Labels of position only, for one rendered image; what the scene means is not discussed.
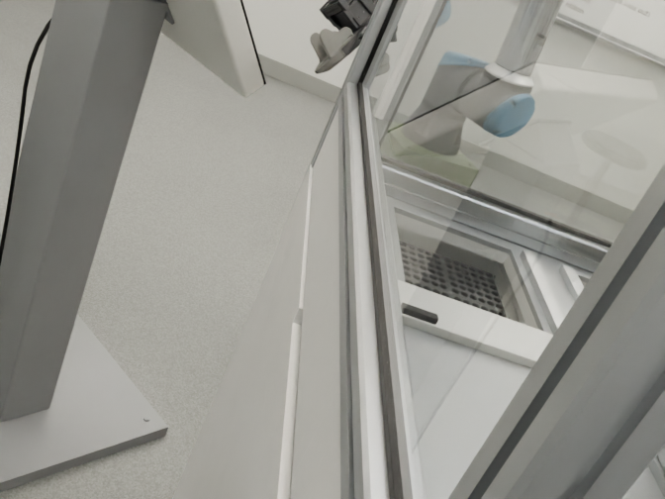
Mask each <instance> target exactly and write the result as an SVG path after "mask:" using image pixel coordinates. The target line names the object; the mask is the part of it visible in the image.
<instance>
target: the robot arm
mask: <svg viewBox="0 0 665 499"><path fill-rule="evenodd" d="M377 2H378V0H328V1H327V2H326V3H325V4H324V5H323V7H322V8H321V9H320V11H321V12H322V14H323V15H324V16H325V17H326V19H327V20H329V21H330V22H331V23H332V24H333V26H334V27H337V29H338V32H337V31H331V30H329V29H323V30H321V32H320V33H319V34H318V33H313V34H312V35H311V37H310V42H311V44H312V46H313V48H314V50H315V52H316V54H317V56H318V58H319V60H320V63H319V64H318V66H317V67H316V70H315V73H316V74H319V73H323V72H326V71H330V70H331V69H332V68H333V67H335V66H336V65H337V64H338V63H340V62H341V61H342V60H343V59H344V58H346V57H347V56H348V55H350V54H351V53H352V52H353V51H354V50H355V49H356V48H357V47H358V46H359V45H360V43H361V40H362V38H363V36H364V33H365V31H366V28H367V26H368V24H369V21H370V19H371V16H372V14H373V12H374V9H375V7H376V4H377Z"/></svg>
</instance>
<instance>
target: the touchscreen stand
mask: <svg viewBox="0 0 665 499"><path fill-rule="evenodd" d="M167 8H168V3H167V2H164V1H162V0H55V3H54V7H53V12H52V16H51V21H50V25H49V29H48V34H47V42H46V46H45V50H44V55H43V59H42V63H41V68H40V72H39V77H38V81H37V85H36V90H35V94H34V99H33V103H32V107H31V112H30V116H29V120H28V125H27V129H26V133H25V137H24V141H23V146H22V150H21V155H20V159H19V163H18V168H17V173H16V179H15V186H14V192H13V198H12V204H11V210H10V216H9V222H8V228H7V233H6V239H5V245H4V249H3V254H2V260H1V265H0V492H1V491H4V490H7V489H10V488H13V487H16V486H19V485H22V484H25V483H28V482H31V481H34V480H37V479H40V478H42V477H45V476H48V475H51V474H54V473H57V472H60V471H63V470H66V469H69V468H71V467H74V466H77V465H80V464H83V463H85V462H88V461H91V460H94V459H97V458H100V457H103V456H106V455H109V454H112V453H115V452H118V451H121V450H124V449H129V448H131V447H134V446H137V445H140V444H143V443H146V442H149V441H152V440H155V439H158V438H161V437H164V436H165V435H166V432H167V430H168V426H167V425H166V424H165V422H164V421H163V420H162V419H161V417H160V416H159V415H158V414H157V412H156V411H155V410H154V409H153V408H152V406H151V405H150V404H149V403H148V401H147V400H146V399H145V398H144V396H143V395H142V394H141V392H140V391H139V390H138V389H137V387H136V386H135V385H134V384H133V382H132V381H131V380H130V378H129V377H128V376H127V374H126V373H125V372H124V371H123V370H122V369H121V368H120V366H119V365H118V364H117V363H116V361H115V360H114V359H113V358H112V356H111V355H110V354H109V353H108V352H107V350H106V349H105V348H104V347H103V345H102V344H101V343H100V342H99V340H98V339H97V338H96V337H95V335H94V334H93V333H92V332H91V330H90V329H89V328H88V327H87V326H86V324H85V323H84V322H83V321H82V319H81V318H80V317H79V316H78V315H77V313H78V310H79V306H80V303H81V299H82V296H83V293H84V289H85V286H86V282H87V279H88V276H89V272H90V269H91V266H92V262H93V259H94V255H95V252H96V249H97V246H98V243H99V239H100V236H101V233H102V229H103V226H104V222H105V219H106V216H107V212H108V209H109V206H110V202H111V199H112V195H113V192H114V189H115V185H116V182H117V178H118V175H119V172H120V168H121V165H122V161H123V158H124V155H125V151H126V148H127V145H128V141H129V138H130V134H131V131H132V128H133V124H134V121H135V117H136V114H137V111H138V107H139V105H140V101H141V98H142V95H143V89H144V85H145V82H146V79H147V75H148V72H149V69H150V65H151V62H152V58H153V55H154V52H155V48H156V45H157V41H158V38H159V35H160V31H161V28H162V24H163V21H164V18H165V14H166V11H167Z"/></svg>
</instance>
